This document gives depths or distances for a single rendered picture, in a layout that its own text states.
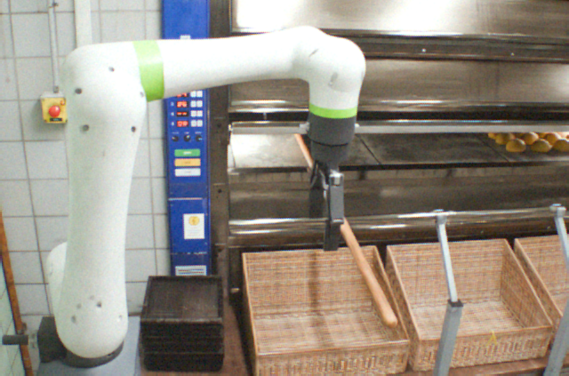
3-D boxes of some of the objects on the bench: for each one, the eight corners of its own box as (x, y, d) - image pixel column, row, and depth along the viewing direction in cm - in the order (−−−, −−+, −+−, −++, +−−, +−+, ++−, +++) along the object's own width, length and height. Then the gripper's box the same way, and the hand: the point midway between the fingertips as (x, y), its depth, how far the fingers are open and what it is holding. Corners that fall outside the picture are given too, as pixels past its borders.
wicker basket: (377, 299, 251) (384, 244, 241) (494, 290, 259) (506, 236, 249) (412, 374, 207) (423, 313, 196) (547, 358, 215) (564, 300, 204)
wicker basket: (239, 308, 242) (239, 251, 231) (369, 299, 251) (376, 244, 241) (253, 389, 197) (254, 327, 187) (407, 374, 207) (419, 313, 196)
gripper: (299, 117, 126) (293, 207, 134) (327, 164, 103) (318, 267, 112) (332, 117, 127) (325, 205, 136) (367, 163, 105) (356, 264, 113)
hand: (323, 228), depth 123 cm, fingers open, 13 cm apart
